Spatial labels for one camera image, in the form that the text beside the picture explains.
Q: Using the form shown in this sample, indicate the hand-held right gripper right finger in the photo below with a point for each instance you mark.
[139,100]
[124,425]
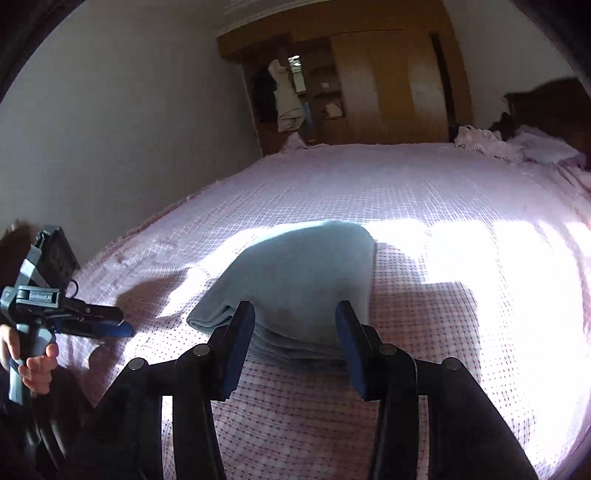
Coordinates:
[353,350]

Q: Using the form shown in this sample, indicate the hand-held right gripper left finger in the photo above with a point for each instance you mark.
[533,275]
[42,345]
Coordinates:
[240,350]

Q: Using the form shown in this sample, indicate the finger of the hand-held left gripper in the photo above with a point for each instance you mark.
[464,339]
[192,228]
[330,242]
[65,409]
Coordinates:
[92,313]
[111,330]

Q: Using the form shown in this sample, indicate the light blue pants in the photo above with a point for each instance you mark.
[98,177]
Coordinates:
[300,277]

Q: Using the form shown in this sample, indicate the person's left hand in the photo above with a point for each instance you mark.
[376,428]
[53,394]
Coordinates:
[39,369]

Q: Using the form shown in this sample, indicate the bed with checked sheet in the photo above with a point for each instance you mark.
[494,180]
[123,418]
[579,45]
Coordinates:
[415,194]

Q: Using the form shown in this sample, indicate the white crumpled clothes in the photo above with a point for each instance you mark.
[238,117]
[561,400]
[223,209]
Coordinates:
[475,141]

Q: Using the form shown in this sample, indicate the dark hanging garment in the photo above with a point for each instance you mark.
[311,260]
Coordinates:
[264,97]

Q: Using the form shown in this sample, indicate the beige hanging garment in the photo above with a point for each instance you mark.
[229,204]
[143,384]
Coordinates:
[286,97]

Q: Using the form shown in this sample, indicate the wooden wardrobe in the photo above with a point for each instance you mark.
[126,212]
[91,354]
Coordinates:
[392,87]

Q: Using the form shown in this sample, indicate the dark wooden headboard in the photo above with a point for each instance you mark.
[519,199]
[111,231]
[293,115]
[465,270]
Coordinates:
[554,106]

